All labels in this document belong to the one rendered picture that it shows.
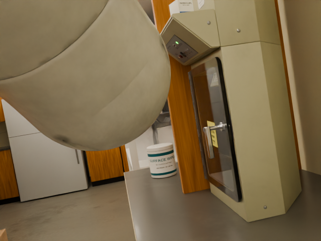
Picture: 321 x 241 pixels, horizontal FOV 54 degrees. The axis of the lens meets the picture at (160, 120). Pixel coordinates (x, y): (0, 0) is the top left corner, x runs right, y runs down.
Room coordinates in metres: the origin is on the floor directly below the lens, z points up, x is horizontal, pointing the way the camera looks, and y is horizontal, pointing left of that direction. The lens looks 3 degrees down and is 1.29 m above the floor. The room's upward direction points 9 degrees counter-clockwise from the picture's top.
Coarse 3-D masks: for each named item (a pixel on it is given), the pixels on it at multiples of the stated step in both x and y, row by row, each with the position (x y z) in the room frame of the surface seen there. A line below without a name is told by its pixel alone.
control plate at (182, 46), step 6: (174, 36) 0.92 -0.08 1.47; (168, 42) 1.01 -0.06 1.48; (174, 42) 0.97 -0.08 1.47; (180, 42) 0.93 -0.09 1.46; (168, 48) 1.07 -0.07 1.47; (174, 48) 1.02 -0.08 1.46; (180, 48) 0.98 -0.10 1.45; (186, 48) 0.95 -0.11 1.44; (192, 48) 0.91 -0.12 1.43; (174, 54) 1.08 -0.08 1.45; (180, 54) 1.04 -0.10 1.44; (186, 54) 1.00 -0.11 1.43; (192, 54) 0.96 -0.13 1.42; (180, 60) 1.10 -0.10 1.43; (186, 60) 1.05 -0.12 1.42
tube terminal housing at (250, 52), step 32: (224, 0) 0.83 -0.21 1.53; (256, 0) 0.85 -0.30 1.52; (224, 32) 0.83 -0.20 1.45; (256, 32) 0.84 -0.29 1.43; (192, 64) 1.12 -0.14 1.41; (224, 64) 0.83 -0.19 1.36; (256, 64) 0.84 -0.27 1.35; (256, 96) 0.84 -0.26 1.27; (256, 128) 0.83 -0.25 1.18; (288, 128) 0.96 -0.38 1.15; (256, 160) 0.83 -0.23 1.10; (288, 160) 0.92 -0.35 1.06; (256, 192) 0.83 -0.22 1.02; (288, 192) 0.88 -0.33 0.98
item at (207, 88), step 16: (208, 64) 0.90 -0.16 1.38; (192, 80) 1.11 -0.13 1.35; (208, 80) 0.93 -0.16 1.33; (208, 96) 0.95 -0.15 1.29; (224, 96) 0.83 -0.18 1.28; (208, 112) 0.98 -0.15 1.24; (224, 112) 0.84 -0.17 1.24; (224, 128) 0.86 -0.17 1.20; (224, 144) 0.88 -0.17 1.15; (208, 160) 1.06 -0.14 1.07; (224, 160) 0.90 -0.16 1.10; (208, 176) 1.10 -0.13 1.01; (224, 176) 0.92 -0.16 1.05; (224, 192) 0.95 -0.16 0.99
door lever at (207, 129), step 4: (220, 124) 0.87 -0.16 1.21; (204, 128) 0.86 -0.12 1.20; (208, 128) 0.86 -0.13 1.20; (212, 128) 0.87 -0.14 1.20; (216, 128) 0.87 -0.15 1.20; (220, 128) 0.87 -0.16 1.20; (204, 132) 0.87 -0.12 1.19; (208, 132) 0.86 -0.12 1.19; (208, 136) 0.86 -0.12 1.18; (208, 140) 0.86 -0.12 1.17; (208, 144) 0.86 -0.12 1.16; (212, 144) 0.86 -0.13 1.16; (208, 148) 0.86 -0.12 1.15; (212, 148) 0.86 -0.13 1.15; (208, 152) 0.86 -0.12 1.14; (212, 152) 0.86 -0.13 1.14; (208, 156) 0.87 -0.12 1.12; (212, 156) 0.86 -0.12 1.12
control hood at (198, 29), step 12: (192, 12) 0.82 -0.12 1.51; (204, 12) 0.82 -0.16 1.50; (168, 24) 0.87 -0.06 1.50; (180, 24) 0.82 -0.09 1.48; (192, 24) 0.82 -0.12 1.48; (204, 24) 0.82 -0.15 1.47; (216, 24) 0.83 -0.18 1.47; (168, 36) 0.96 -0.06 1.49; (180, 36) 0.89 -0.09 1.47; (192, 36) 0.84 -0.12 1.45; (204, 36) 0.82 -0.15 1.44; (216, 36) 0.82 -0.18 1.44; (204, 48) 0.86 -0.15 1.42; (216, 48) 0.84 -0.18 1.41; (192, 60) 1.03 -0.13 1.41
